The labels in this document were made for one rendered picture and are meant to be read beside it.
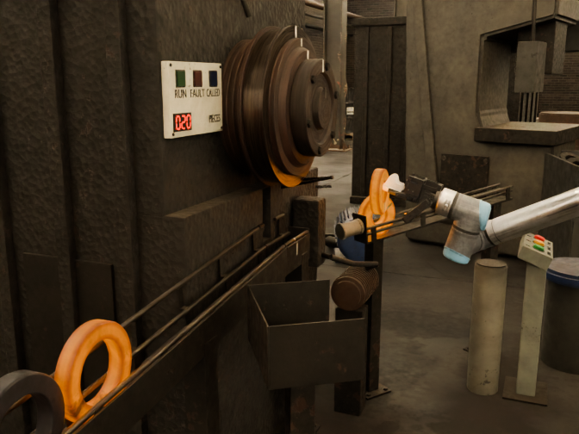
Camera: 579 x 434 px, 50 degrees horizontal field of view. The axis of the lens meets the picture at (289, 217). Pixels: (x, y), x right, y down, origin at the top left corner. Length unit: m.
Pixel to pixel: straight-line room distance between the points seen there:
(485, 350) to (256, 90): 1.39
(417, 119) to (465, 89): 0.40
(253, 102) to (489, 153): 2.91
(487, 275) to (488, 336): 0.24
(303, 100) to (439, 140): 2.88
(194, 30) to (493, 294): 1.46
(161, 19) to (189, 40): 0.13
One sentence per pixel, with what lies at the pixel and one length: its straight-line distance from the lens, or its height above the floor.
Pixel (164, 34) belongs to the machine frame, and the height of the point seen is 1.30.
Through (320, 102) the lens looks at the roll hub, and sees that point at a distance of 1.80.
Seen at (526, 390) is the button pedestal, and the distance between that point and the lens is 2.64.
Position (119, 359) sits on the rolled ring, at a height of 0.67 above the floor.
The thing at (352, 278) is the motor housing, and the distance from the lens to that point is 2.16.
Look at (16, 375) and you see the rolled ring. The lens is 1.08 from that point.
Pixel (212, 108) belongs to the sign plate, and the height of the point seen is 1.12.
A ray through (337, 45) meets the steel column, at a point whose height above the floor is 1.76.
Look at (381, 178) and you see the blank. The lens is 2.08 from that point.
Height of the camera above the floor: 1.20
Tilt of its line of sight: 12 degrees down
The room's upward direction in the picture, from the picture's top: straight up
